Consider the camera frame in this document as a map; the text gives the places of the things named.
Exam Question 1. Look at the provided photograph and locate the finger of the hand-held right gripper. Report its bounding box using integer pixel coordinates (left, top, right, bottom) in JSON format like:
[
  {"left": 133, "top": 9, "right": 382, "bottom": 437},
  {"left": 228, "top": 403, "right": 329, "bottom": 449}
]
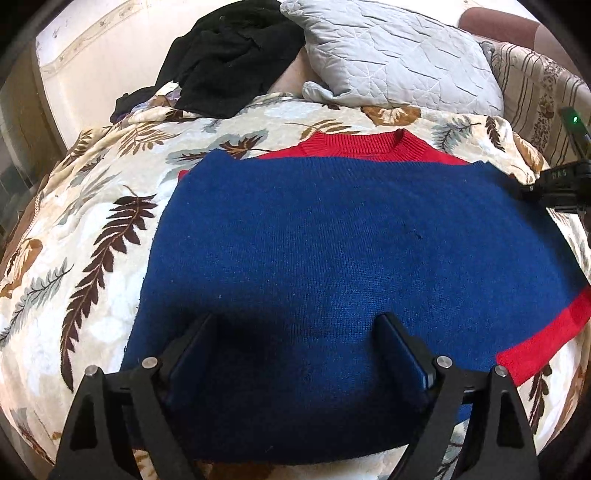
[{"left": 516, "top": 181, "right": 548, "bottom": 202}]

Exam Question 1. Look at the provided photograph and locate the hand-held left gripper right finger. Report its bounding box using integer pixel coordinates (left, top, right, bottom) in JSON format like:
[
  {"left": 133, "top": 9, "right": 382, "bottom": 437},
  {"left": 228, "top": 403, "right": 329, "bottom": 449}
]
[{"left": 373, "top": 312, "right": 541, "bottom": 480}]

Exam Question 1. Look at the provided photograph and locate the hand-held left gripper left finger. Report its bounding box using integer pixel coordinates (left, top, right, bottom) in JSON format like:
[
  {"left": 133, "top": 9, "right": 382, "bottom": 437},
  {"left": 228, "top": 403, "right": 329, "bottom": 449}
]
[{"left": 48, "top": 314, "right": 218, "bottom": 480}]

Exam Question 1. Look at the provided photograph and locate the red and blue knit sweater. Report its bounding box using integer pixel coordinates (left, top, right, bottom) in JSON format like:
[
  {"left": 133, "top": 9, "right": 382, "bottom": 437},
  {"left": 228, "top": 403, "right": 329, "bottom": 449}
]
[{"left": 121, "top": 129, "right": 591, "bottom": 464}]

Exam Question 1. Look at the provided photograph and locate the striped floral sofa cushion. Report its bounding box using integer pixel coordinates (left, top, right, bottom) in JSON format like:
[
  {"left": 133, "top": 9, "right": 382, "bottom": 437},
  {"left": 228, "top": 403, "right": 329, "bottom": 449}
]
[{"left": 480, "top": 41, "right": 591, "bottom": 167}]

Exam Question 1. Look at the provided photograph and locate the leaf print fleece blanket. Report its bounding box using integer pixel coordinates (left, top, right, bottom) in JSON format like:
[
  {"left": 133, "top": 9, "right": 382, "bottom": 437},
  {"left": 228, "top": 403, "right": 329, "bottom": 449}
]
[{"left": 0, "top": 83, "right": 591, "bottom": 480}]

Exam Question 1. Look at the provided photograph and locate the grey quilted pillow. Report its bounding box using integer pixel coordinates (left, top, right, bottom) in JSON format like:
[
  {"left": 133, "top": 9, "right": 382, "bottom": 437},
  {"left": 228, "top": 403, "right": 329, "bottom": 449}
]
[{"left": 281, "top": 0, "right": 505, "bottom": 116}]

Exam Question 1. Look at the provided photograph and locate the black cloth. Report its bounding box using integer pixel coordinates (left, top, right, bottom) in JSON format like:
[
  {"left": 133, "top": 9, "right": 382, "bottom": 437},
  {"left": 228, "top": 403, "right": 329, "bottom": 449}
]
[{"left": 110, "top": 0, "right": 306, "bottom": 124}]

